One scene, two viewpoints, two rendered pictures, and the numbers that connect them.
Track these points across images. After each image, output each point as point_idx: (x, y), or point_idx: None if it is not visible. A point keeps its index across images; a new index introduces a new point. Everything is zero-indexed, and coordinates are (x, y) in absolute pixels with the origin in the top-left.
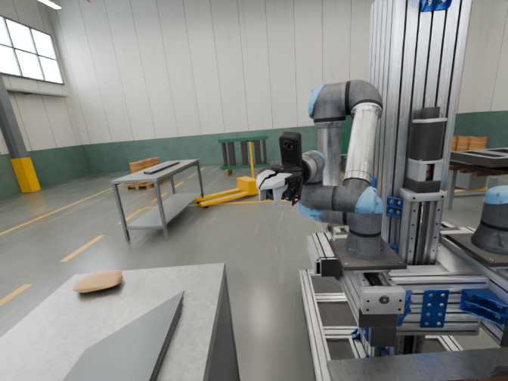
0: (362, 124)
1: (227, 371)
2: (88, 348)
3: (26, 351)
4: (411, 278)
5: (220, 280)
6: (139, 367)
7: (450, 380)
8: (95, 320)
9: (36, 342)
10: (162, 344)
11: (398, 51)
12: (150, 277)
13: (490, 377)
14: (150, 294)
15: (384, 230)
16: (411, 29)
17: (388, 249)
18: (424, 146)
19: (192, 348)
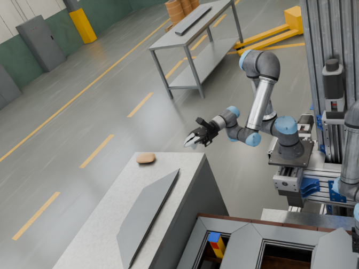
0: (258, 92)
1: (207, 204)
2: (144, 187)
3: (125, 185)
4: (318, 172)
5: (198, 163)
6: (160, 196)
7: (303, 225)
8: (146, 176)
9: (127, 182)
10: (168, 190)
11: (305, 19)
12: (168, 158)
13: (326, 228)
14: (166, 167)
15: (318, 136)
16: (312, 3)
17: (306, 153)
18: (326, 89)
19: (178, 193)
